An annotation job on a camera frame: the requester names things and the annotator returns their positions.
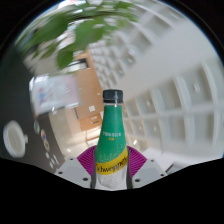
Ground white dotted cup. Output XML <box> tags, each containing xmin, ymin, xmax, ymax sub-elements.
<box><xmin>2</xmin><ymin>119</ymin><xmax>29</xmax><ymax>158</ymax></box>

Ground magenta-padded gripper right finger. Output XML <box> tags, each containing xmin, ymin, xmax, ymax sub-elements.
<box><xmin>125</xmin><ymin>145</ymin><xmax>168</xmax><ymax>190</ymax></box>

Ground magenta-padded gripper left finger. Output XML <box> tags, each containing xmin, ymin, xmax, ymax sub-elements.
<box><xmin>54</xmin><ymin>145</ymin><xmax>100</xmax><ymax>190</ymax></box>

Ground green drink bottle yellow label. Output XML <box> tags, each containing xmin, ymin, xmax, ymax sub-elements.
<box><xmin>94</xmin><ymin>89</ymin><xmax>130</xmax><ymax>190</ymax></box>

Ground green leafy potted plant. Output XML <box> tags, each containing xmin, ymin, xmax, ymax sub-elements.
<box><xmin>16</xmin><ymin>1</ymin><xmax>141</xmax><ymax>71</ymax></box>

